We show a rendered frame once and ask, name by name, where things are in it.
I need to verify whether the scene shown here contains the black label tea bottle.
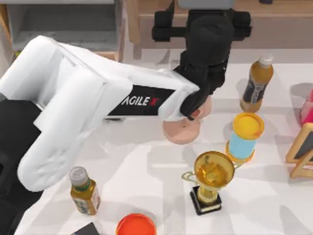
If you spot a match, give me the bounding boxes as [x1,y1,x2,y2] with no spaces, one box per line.
[239,53,274,114]

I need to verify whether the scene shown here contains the grey cabinet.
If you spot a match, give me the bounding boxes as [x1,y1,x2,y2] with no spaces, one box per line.
[6,0,124,52]

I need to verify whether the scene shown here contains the pink bag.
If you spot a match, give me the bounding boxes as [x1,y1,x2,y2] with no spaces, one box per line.
[300,89,313,126]

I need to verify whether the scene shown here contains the pale grey rounded box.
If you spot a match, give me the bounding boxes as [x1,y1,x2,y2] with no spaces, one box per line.
[177,0,222,7]

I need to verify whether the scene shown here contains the pale pink round stand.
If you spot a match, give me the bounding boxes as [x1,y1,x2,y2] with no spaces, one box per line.
[162,97,212,145]

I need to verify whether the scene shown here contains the yellow and blue can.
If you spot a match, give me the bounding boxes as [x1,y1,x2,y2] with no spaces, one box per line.
[224,112,266,165]

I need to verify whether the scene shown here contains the gold trophy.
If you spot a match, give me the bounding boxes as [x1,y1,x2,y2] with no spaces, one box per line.
[181,150,243,216]

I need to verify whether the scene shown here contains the green label tea bottle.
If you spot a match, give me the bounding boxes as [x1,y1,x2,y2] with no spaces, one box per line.
[69,166,101,217]

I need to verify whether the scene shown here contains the black book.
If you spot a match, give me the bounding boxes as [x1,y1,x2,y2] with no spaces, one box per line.
[72,222,101,235]

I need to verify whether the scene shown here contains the wooden cupboard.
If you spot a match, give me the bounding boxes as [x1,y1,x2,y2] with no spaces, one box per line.
[122,0,313,62]

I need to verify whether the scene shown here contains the framed blackboard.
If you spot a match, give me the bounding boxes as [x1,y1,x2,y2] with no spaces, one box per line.
[285,121,313,179]

